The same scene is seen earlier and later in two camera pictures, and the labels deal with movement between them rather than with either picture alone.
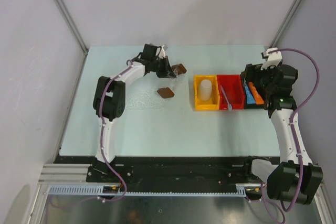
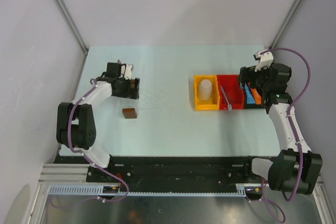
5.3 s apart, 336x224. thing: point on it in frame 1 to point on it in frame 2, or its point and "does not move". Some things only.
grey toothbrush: (229, 105) does not move
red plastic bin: (232, 86) does not move
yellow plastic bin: (213, 104) does not move
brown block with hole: (179, 68) to (133, 83)
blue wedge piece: (249, 98) does not move
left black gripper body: (158, 61) to (125, 85)
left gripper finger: (161, 71) to (133, 94)
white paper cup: (206, 89) does not move
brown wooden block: (165, 92) to (129, 113)
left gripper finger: (171, 73) to (137, 87)
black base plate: (170, 170) does not move
